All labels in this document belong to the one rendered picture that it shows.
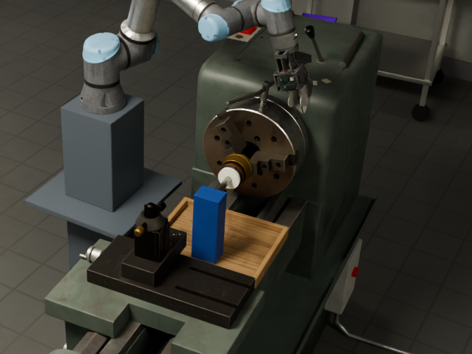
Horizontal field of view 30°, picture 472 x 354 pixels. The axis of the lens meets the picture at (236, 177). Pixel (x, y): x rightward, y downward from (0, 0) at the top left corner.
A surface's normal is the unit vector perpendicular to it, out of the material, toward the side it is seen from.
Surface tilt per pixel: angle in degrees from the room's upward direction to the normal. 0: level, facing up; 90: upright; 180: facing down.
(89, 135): 90
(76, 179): 90
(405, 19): 90
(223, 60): 0
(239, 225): 0
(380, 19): 90
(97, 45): 7
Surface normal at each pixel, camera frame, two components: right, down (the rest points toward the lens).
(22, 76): 0.06, -0.83
